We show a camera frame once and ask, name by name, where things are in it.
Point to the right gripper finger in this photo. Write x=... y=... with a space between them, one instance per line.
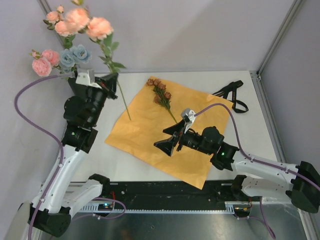
x=180 y=129
x=168 y=145

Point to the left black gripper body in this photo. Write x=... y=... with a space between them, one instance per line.
x=96 y=97

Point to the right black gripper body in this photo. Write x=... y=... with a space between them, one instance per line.
x=192 y=140

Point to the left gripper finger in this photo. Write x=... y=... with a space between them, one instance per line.
x=109 y=82
x=111 y=95

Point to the blue flower stem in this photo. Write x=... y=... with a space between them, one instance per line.
x=70 y=58

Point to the light pink carnation stem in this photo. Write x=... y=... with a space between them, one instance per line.
x=98 y=29

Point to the pink rose stem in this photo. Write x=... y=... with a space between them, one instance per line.
x=44 y=62

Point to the black ribbon gold lettering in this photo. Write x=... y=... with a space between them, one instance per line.
x=238 y=106

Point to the peach rose stem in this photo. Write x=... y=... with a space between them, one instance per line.
x=55 y=21

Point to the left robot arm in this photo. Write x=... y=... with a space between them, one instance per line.
x=52 y=210

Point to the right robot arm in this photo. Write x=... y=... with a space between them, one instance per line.
x=256 y=177

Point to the black cylindrical vase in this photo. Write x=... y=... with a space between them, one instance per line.
x=77 y=89

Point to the brown dried flower stem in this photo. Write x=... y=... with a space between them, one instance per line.
x=162 y=97

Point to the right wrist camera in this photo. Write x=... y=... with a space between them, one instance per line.
x=189 y=117

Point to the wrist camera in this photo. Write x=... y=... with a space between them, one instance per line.
x=189 y=117
x=85 y=77

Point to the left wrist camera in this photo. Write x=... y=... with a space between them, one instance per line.
x=85 y=77

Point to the grey slotted cable duct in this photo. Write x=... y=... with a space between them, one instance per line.
x=208 y=207

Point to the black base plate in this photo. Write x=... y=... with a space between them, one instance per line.
x=156 y=193

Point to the right aluminium frame post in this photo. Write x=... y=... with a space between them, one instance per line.
x=281 y=33

